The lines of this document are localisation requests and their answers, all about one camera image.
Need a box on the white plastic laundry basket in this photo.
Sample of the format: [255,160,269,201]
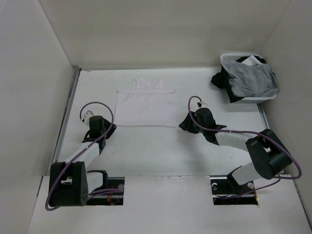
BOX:
[220,52,277,104]

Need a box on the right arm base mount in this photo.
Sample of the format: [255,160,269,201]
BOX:
[210,172,258,205]

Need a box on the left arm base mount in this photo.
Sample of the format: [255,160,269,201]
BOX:
[86,177,125,206]

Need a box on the white tank top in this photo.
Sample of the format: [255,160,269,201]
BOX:
[115,78,177,128]

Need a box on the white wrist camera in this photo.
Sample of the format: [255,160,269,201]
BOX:
[197,101,208,108]
[81,110,95,125]

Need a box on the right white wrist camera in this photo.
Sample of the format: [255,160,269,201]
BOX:
[197,101,208,108]

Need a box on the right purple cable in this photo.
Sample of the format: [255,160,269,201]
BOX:
[189,96,302,198]

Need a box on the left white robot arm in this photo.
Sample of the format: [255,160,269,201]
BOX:
[45,116,116,211]

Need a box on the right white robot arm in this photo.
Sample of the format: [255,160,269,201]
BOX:
[179,108,293,193]

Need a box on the black tank top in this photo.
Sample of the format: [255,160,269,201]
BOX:
[211,57,266,103]

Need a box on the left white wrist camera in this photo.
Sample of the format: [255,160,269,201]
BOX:
[81,110,95,125]

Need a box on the grey tank top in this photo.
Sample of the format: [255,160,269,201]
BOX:
[221,60,279,98]

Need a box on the white garment in basket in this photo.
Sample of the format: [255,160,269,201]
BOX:
[241,56,262,66]

